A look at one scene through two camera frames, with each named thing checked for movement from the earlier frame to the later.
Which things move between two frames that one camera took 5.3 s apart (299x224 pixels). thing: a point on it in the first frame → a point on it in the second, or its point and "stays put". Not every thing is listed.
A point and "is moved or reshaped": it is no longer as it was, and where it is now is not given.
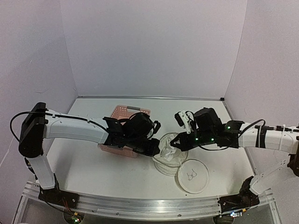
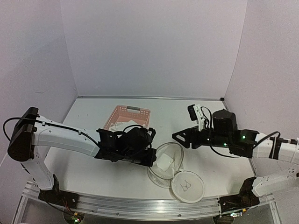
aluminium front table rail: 146,206 stays put
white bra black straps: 167,150 → 163,161
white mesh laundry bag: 191,176 is moved or reshaped
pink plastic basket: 124,112 stays put
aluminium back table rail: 147,97 stays put
